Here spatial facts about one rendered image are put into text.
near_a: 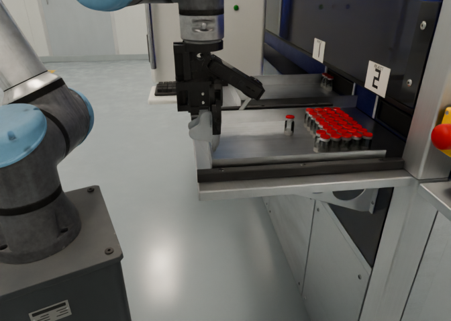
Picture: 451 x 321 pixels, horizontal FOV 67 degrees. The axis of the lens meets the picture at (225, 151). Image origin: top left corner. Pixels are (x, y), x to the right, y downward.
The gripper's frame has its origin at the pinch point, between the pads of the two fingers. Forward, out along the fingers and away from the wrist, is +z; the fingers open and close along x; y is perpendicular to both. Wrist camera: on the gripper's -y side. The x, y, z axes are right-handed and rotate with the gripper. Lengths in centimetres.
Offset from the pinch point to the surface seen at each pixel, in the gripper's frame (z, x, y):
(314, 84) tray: 4, -52, -40
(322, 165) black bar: 1.7, 8.0, -19.0
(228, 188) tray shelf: 3.7, 10.4, -0.9
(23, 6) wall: 5, -544, 242
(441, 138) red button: -7.9, 18.9, -32.1
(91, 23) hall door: 32, -543, 144
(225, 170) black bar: 1.6, 7.7, -0.8
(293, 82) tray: 3, -54, -33
